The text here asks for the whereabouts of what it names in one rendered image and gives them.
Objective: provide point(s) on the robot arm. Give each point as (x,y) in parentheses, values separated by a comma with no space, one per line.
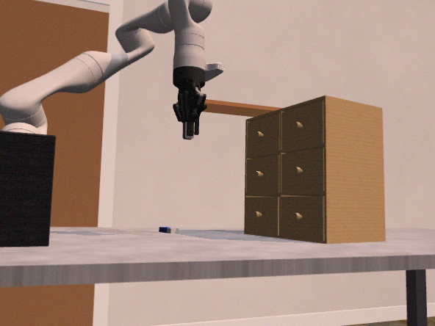
(22,105)

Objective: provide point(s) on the brown wooden drawer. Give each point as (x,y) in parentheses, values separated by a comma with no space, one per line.
(303,171)
(303,217)
(263,135)
(302,126)
(262,215)
(263,175)

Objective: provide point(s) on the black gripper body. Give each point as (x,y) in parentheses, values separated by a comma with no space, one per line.
(187,78)

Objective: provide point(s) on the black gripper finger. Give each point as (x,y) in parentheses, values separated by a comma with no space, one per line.
(190,114)
(178,109)

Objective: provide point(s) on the brown wooden chest of drawers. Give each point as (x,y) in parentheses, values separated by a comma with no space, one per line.
(354,204)

